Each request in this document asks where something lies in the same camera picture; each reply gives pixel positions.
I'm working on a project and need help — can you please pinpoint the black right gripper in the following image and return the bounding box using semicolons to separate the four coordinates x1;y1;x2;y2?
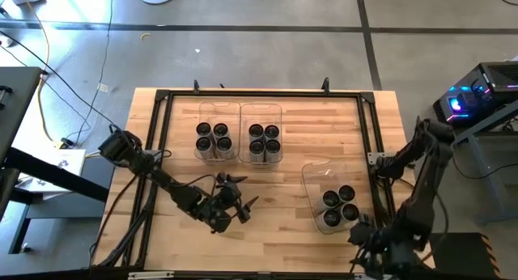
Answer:
348;213;418;280

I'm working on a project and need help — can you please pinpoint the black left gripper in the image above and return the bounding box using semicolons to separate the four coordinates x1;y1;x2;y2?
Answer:
197;172;260;235

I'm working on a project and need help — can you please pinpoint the clear plastic bin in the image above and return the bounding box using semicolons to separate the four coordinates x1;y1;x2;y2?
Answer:
300;159;367;235
238;102;284;165
193;100;242;163

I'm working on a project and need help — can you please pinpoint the black box with hazard stripes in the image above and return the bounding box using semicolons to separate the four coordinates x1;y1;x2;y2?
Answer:
422;232;503;279

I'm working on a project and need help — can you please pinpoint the grey metal computer stand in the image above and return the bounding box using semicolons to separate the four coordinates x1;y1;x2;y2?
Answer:
451;105;518;227

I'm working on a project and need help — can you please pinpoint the white paper sheet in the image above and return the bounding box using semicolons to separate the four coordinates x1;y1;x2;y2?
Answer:
18;148;88;194

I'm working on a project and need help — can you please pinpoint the black computer with coloured lights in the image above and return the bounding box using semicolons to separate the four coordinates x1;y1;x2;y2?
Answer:
432;61;518;125

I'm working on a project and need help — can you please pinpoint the dark grey desk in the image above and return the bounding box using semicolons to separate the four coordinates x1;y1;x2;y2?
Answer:
0;66;110;255

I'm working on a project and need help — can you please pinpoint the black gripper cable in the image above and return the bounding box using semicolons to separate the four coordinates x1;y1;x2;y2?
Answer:
348;247;369;279
152;149;219;200

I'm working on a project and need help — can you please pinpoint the black floor cable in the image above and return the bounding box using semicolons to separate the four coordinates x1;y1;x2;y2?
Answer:
0;28;122;131
66;0;115;142

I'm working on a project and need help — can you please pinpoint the yellow floor cable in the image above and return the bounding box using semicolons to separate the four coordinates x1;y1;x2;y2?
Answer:
15;0;66;146

